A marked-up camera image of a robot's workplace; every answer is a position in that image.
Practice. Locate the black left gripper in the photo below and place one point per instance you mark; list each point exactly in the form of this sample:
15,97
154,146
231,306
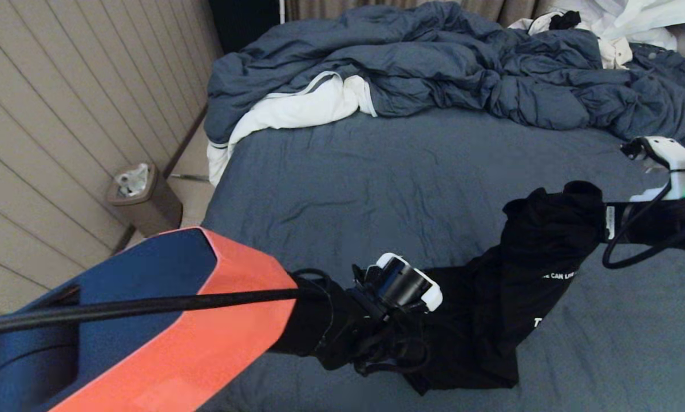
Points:
388,343

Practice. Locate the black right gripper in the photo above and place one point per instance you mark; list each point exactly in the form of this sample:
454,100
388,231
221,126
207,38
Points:
651,223

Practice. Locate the black t-shirt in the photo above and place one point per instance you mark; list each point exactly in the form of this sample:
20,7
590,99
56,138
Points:
508,286

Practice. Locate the bed with blue sheet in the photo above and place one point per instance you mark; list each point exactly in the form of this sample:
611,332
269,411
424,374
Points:
376,189

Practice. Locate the dark blue denim garment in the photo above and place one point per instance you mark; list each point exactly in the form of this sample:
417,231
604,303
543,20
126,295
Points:
665,62

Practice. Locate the cream buttoned shirt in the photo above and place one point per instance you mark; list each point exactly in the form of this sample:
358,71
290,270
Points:
614,53

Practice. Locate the white crumpled garment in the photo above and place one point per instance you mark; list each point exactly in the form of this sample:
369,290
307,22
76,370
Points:
634,16

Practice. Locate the small black garment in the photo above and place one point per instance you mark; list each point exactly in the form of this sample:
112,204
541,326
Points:
564,20

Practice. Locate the white quilt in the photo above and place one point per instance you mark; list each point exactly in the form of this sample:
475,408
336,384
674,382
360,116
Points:
296,107

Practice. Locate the brown trash bin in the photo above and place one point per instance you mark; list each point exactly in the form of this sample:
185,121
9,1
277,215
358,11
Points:
159,209

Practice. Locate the crumpled blue duvet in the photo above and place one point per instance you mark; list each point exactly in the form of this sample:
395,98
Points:
434,60

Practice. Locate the beige curtain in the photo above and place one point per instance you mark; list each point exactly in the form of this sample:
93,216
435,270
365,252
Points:
319,8

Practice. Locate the dark cabinet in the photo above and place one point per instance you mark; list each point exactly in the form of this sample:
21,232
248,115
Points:
242,26

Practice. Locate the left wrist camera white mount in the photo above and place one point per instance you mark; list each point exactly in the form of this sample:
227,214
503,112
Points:
428,289

